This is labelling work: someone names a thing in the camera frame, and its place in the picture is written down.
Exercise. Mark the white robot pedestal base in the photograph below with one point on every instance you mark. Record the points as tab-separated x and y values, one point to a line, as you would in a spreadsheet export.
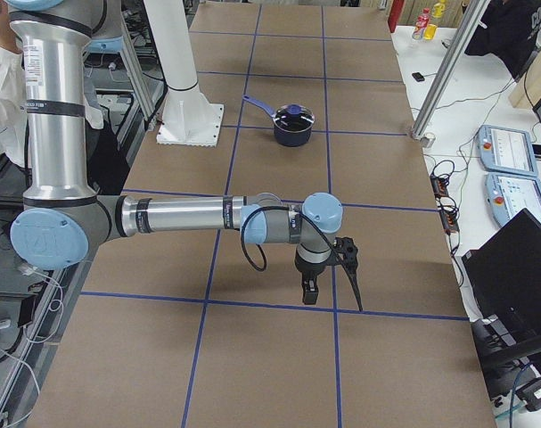
188	118

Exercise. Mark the small black device on table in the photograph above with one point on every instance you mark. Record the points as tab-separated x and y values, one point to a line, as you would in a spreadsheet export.
417	76

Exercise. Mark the person in black clothes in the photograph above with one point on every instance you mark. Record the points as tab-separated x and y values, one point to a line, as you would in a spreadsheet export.
508	30

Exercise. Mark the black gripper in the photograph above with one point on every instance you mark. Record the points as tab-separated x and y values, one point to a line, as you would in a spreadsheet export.
308	270

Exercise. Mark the upper blue teach pendant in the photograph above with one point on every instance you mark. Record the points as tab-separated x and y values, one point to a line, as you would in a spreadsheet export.
506	150

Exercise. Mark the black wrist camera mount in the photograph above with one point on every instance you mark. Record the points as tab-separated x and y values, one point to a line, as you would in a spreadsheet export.
347	252

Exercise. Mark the person in white shirt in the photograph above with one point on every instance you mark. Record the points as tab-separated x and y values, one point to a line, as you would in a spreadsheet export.
13	118

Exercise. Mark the lower blue teach pendant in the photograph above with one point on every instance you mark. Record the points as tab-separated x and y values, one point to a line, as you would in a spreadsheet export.
509	194

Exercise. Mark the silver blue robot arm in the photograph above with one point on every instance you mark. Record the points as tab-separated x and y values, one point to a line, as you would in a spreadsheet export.
64	218

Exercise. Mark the black laptop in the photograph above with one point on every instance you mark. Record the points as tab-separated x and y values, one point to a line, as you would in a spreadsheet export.
505	277

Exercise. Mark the black orange power strip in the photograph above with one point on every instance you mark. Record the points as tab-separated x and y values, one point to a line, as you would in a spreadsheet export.
447	207

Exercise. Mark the aluminium frame post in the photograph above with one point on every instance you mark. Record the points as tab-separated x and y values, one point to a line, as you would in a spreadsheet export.
461	39

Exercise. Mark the dark blue saucepan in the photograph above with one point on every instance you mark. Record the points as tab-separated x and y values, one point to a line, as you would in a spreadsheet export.
284	137

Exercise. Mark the glass pot lid blue knob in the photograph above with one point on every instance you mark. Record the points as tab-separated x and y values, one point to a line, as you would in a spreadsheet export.
294	117

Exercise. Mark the blue teach pendant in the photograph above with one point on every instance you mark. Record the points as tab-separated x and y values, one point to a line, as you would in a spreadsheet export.
509	194
506	150

